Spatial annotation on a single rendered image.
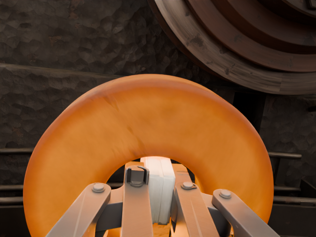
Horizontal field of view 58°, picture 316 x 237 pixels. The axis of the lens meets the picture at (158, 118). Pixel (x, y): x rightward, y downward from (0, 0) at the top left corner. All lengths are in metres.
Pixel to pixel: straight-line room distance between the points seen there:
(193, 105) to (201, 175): 0.04
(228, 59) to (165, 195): 0.30
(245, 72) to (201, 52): 0.07
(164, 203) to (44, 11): 0.48
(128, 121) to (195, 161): 0.05
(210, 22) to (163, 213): 0.29
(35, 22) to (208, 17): 0.32
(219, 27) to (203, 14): 0.03
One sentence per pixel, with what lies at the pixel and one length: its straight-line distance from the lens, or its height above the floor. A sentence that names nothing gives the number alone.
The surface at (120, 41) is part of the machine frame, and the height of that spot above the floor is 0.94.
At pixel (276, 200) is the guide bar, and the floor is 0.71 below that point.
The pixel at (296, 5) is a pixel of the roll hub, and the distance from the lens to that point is 0.37.
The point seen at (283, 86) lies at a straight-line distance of 0.46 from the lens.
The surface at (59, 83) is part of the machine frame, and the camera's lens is 0.52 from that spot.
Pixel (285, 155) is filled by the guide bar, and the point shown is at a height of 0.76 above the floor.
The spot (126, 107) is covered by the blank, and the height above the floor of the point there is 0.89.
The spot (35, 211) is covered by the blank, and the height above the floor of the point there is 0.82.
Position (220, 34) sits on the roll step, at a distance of 0.40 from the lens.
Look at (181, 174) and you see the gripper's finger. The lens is 0.17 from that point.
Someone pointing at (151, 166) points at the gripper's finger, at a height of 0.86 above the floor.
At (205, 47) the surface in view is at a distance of 0.41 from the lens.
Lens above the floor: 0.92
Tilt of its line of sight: 12 degrees down
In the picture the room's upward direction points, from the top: 6 degrees clockwise
